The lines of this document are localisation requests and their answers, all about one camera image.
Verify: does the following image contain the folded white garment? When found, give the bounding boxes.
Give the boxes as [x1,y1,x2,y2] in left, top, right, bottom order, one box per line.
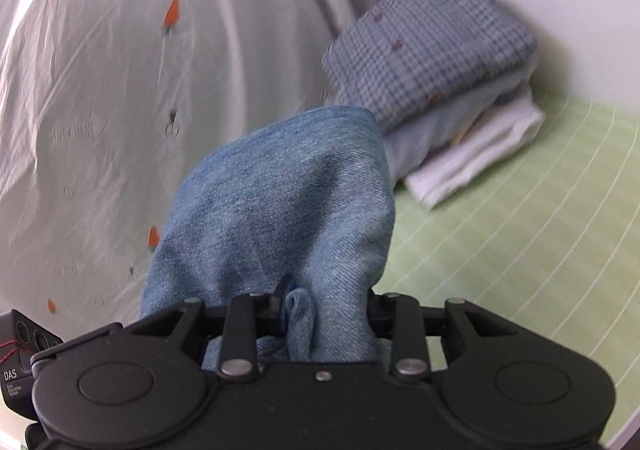
[404,93,547,209]

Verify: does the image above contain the folded pale blue garment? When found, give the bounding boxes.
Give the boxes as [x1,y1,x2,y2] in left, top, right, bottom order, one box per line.
[384,53,542,181]

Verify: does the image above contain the folded blue checked shirt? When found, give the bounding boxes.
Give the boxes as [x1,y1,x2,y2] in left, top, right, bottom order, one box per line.
[321,0,539,132]

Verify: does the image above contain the green grid bed sheet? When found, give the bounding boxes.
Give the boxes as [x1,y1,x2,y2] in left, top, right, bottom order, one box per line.
[372,93,640,441]

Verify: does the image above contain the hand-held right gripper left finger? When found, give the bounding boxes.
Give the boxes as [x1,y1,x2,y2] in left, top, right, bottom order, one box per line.
[131,274,295,377]

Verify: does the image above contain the blue denim jeans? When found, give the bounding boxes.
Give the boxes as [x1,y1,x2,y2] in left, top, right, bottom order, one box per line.
[141,105,395,373]

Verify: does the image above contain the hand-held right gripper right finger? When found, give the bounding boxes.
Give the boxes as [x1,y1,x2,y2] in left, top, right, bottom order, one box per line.
[366,291,517,377]

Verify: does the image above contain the white carrot print quilt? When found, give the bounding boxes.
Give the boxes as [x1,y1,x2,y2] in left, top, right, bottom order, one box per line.
[0,0,396,331]

